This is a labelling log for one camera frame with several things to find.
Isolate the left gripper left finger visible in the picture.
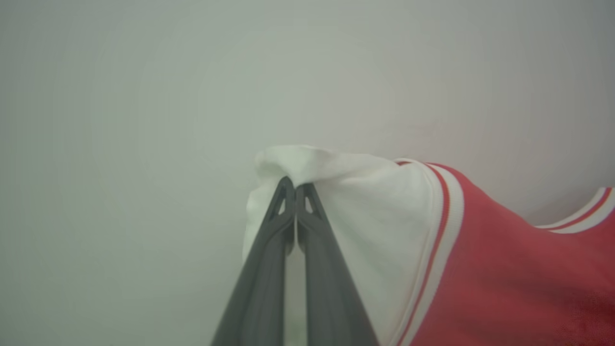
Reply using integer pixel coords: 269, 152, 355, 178
210, 176, 295, 346

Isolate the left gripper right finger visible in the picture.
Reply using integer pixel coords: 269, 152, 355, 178
295, 183, 380, 346

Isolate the red and white jersey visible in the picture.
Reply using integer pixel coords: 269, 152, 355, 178
242, 145, 615, 346

